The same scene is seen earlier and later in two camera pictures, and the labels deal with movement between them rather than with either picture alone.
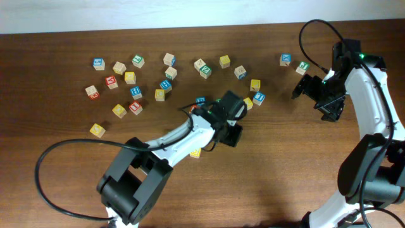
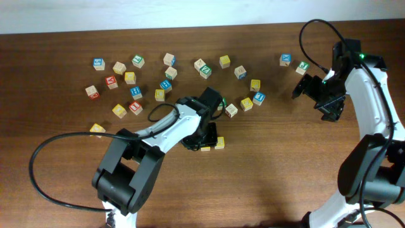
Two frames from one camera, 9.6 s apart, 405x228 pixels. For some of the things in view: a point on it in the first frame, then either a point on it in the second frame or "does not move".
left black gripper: [233, 137] -> [211, 142]
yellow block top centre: [224, 61] does not move
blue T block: [258, 98] does not move
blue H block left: [136, 92] does not move
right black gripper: [331, 111] does not move
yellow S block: [196, 154] -> [220, 143]
